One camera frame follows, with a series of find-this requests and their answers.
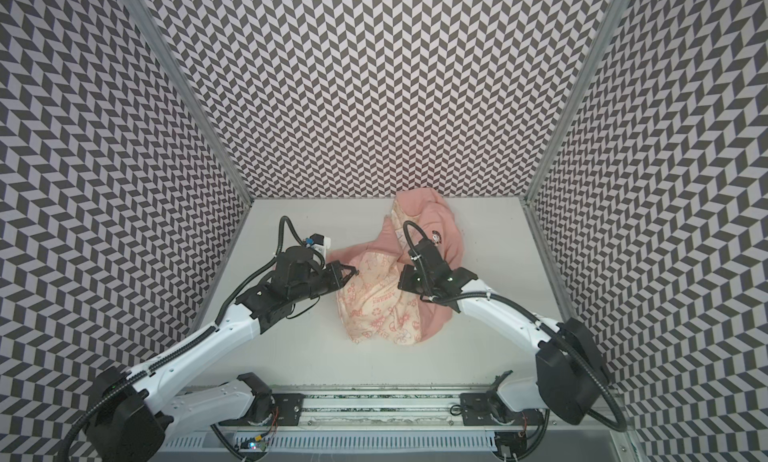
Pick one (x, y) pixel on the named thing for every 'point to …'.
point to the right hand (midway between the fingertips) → (403, 275)
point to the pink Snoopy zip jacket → (372, 306)
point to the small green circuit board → (257, 445)
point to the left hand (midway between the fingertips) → (356, 268)
